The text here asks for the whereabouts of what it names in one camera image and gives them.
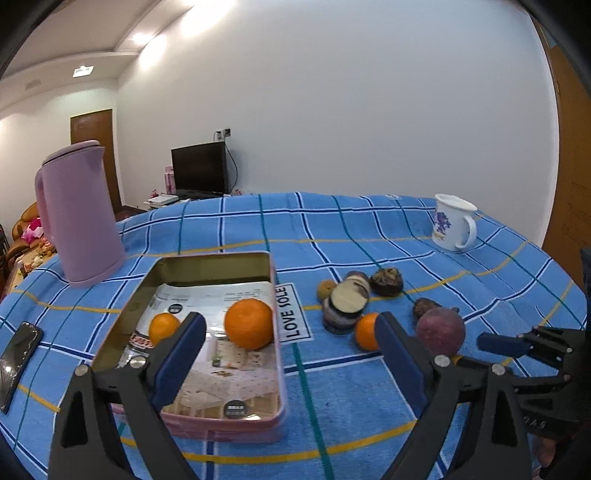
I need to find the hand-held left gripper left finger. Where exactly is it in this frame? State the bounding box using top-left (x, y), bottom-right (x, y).
top-left (48, 312), bottom-right (207, 480)

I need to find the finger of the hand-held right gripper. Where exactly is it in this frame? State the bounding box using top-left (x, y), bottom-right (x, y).
top-left (477, 325), bottom-right (589, 370)
top-left (510, 369), bottom-right (580, 403)

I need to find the light wooden door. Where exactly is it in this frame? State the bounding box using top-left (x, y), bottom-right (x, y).
top-left (531, 18), bottom-right (591, 287)

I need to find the brown wooden door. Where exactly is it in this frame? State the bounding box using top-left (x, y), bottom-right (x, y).
top-left (70, 109), bottom-right (123, 210)

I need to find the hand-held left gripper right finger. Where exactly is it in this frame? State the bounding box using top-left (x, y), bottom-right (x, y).
top-left (375, 311), bottom-right (539, 480)

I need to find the large eggplant slice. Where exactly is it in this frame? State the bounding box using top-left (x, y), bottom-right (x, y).
top-left (329, 280), bottom-right (369, 319)

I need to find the orange leather sofa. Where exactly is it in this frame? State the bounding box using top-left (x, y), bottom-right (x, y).
top-left (9, 200), bottom-right (46, 252)

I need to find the printed paper leaflet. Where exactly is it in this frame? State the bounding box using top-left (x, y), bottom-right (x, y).
top-left (122, 281), bottom-right (280, 418)

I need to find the pink electric kettle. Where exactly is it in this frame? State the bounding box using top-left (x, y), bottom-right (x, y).
top-left (34, 140), bottom-right (126, 289)

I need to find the small orange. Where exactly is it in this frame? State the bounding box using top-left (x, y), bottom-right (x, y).
top-left (148, 312), bottom-right (182, 347)

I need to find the small eggplant slice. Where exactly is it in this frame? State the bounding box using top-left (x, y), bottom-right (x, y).
top-left (346, 271), bottom-right (371, 295)

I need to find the white floral mug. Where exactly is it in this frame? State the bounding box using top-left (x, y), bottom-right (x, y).
top-left (431, 193), bottom-right (478, 251)

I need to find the black smartphone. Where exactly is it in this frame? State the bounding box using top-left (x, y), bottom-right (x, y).
top-left (0, 322), bottom-right (44, 414)

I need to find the large orange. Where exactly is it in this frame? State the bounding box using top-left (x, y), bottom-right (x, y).
top-left (224, 298), bottom-right (274, 350)

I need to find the purple passion fruit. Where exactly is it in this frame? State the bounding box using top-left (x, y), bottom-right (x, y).
top-left (416, 308), bottom-right (466, 357)

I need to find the small brown dried fruit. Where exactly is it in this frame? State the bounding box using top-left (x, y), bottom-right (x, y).
top-left (412, 298), bottom-right (461, 320)

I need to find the black power cable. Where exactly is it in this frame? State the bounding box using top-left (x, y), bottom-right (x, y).
top-left (224, 138), bottom-right (239, 193)

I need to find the white cloth label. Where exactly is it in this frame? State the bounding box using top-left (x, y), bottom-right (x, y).
top-left (274, 283), bottom-right (311, 344)

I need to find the blue plaid blanket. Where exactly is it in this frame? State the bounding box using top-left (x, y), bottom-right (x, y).
top-left (0, 191), bottom-right (589, 480)

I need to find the dark brown wrinkled fruit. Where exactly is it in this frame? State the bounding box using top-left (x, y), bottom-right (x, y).
top-left (369, 268), bottom-right (404, 297)

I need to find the pink metal tin box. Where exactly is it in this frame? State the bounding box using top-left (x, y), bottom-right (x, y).
top-left (91, 251), bottom-right (287, 445)

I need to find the medium orange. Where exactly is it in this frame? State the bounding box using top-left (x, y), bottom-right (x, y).
top-left (354, 312), bottom-right (384, 352)

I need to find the black television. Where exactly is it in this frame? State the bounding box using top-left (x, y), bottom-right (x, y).
top-left (171, 142), bottom-right (232, 198)

